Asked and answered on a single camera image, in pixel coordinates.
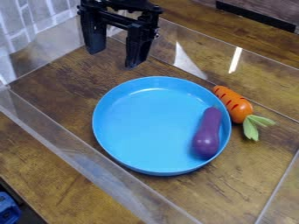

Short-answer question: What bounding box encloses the blue round tray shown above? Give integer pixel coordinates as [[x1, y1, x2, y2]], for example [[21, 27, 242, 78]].
[[91, 76, 230, 176]]

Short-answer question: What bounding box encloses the purple toy eggplant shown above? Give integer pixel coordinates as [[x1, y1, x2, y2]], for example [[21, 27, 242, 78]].
[[192, 107, 221, 158]]

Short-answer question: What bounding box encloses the clear acrylic enclosure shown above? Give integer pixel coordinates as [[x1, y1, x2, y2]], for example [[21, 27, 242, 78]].
[[0, 0, 299, 224]]

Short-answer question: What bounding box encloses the blue object at corner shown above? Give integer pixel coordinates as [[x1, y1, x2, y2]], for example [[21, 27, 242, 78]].
[[0, 192, 21, 224]]

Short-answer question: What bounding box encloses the orange toy carrot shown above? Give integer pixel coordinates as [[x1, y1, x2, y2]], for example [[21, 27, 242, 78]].
[[212, 85, 276, 141]]

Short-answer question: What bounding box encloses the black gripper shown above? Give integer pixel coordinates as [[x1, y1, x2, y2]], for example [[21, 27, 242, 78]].
[[77, 0, 162, 68]]

